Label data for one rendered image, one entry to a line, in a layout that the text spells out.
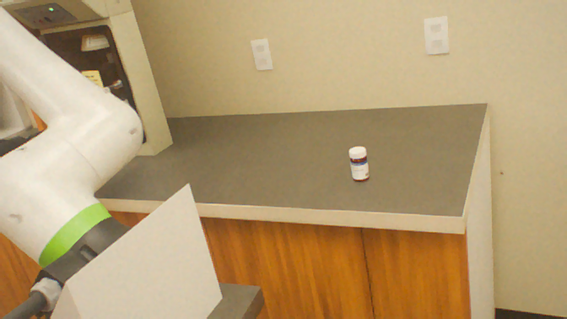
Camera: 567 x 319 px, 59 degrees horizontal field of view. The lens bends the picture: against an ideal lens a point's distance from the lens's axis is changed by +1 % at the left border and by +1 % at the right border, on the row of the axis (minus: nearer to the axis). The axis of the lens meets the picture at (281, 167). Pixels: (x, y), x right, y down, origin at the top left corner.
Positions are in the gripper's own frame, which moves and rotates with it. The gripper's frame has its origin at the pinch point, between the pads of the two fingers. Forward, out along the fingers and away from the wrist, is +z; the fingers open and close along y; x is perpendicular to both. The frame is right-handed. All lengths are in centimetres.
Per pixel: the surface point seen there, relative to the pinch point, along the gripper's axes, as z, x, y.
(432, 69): 67, 6, -93
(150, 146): 23.4, 16.3, -5.5
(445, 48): 66, -1, -97
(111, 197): -5.7, 20.0, -13.2
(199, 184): 4.1, 19.2, -37.8
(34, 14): 15.8, -30.8, 18.3
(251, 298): -38, 18, -77
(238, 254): -3, 36, -51
